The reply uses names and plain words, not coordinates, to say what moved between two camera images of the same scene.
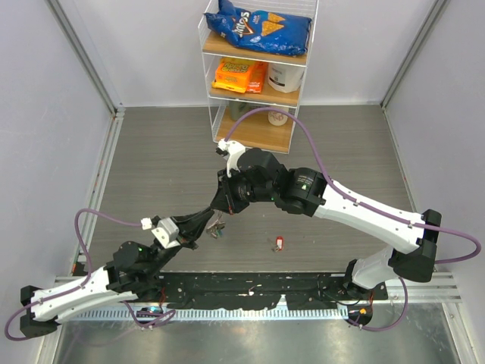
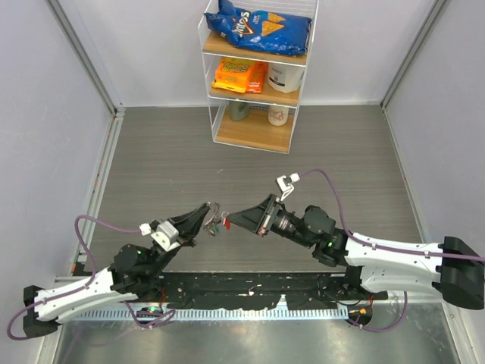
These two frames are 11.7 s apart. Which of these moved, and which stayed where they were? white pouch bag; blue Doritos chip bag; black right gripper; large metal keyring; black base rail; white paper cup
Moved: black right gripper; large metal keyring
Stayed: white pouch bag; white paper cup; blue Doritos chip bag; black base rail
